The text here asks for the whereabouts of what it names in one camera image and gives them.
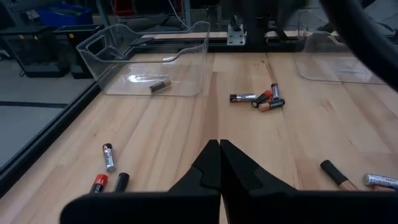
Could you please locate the clear plastic bin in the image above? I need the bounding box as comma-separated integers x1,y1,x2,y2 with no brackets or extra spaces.
294,9,388,85
76,21,211,98

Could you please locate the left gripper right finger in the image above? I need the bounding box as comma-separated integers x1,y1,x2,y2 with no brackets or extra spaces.
219,139,398,224

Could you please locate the silver metal bracket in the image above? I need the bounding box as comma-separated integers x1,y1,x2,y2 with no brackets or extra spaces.
226,24,247,47

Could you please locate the red and black battery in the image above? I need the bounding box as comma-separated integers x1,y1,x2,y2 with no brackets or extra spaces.
251,90,274,109
89,173,109,194

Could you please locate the silver battery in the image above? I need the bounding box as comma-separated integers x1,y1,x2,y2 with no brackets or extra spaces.
270,82,280,100
229,93,257,103
102,142,117,174
362,173,398,190

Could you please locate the blue plastic crate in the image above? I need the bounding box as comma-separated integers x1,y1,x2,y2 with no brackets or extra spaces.
37,2,94,29

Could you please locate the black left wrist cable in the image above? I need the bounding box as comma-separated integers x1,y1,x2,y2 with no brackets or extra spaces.
317,0,398,93

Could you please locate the red box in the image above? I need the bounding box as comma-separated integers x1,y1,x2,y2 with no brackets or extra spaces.
112,0,137,16

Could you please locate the copper and black battery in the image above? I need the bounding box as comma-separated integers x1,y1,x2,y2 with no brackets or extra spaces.
320,159,359,191
149,78,173,93
257,98,286,113
112,172,131,193

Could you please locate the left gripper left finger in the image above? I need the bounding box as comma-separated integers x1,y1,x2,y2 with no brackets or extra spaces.
60,139,222,224

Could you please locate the black low cart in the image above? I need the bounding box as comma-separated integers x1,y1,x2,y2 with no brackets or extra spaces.
0,24,105,78

